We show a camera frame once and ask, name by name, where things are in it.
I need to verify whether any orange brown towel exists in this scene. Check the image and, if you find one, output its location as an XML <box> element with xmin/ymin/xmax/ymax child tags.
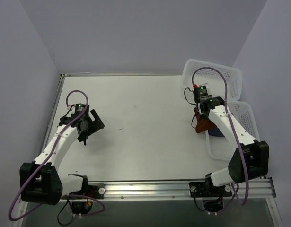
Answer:
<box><xmin>191</xmin><ymin>107</ymin><xmax>217</xmax><ymax>134</ymax></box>

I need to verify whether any blue denim towel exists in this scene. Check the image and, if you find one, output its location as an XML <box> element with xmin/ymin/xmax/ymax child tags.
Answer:
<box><xmin>208</xmin><ymin>128</ymin><xmax>224</xmax><ymax>137</ymax></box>

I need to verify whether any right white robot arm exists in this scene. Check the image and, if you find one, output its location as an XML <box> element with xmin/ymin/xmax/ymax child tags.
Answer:
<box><xmin>193</xmin><ymin>85</ymin><xmax>269</xmax><ymax>187</ymax></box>

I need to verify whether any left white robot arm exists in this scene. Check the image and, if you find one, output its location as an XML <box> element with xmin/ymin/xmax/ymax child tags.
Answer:
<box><xmin>19</xmin><ymin>104</ymin><xmax>105</xmax><ymax>205</ymax></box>

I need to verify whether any white source basket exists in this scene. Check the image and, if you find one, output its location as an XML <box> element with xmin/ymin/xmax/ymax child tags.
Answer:
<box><xmin>181</xmin><ymin>59</ymin><xmax>242</xmax><ymax>100</ymax></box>

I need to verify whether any white stacking basket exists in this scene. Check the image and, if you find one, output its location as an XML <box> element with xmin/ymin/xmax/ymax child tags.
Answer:
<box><xmin>205</xmin><ymin>99</ymin><xmax>260</xmax><ymax>162</ymax></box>

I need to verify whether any aluminium mounting rail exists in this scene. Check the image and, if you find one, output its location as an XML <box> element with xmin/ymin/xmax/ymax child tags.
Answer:
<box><xmin>19</xmin><ymin>178</ymin><xmax>277</xmax><ymax>201</ymax></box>

